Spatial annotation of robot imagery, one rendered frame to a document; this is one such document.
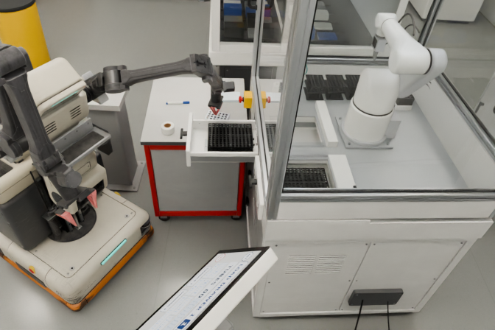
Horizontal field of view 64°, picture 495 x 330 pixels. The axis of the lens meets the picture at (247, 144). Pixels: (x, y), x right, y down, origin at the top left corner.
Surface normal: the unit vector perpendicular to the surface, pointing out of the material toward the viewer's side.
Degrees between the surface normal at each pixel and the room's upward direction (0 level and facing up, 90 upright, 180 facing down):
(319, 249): 90
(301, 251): 90
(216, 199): 90
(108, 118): 90
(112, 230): 0
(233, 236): 0
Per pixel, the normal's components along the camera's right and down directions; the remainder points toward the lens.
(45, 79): 0.62, -0.28
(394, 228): 0.05, 0.68
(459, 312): 0.06, -0.73
